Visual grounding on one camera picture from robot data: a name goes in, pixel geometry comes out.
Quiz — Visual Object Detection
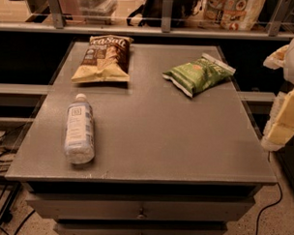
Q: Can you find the yellow brown chip bag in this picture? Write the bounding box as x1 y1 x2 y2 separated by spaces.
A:
71 35 133 83

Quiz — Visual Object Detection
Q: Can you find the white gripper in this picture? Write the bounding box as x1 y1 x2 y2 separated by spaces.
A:
261 39 294 151

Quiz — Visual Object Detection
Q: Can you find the clear plastic container on shelf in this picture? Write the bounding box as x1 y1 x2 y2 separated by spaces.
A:
76 0 117 25

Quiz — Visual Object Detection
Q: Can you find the black cable right floor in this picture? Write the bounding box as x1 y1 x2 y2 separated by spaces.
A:
251 151 285 235

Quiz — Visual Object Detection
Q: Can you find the metal shelf rail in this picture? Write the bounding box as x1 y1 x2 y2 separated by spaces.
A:
0 0 294 40

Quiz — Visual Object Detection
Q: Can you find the green chip bag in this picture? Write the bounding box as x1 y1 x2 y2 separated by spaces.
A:
162 53 236 98

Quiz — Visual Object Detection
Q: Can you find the printed snack bag on shelf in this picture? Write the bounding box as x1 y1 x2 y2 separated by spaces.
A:
198 0 266 31

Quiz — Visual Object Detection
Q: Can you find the black cables left floor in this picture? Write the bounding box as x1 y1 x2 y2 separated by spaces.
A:
0 122 40 235

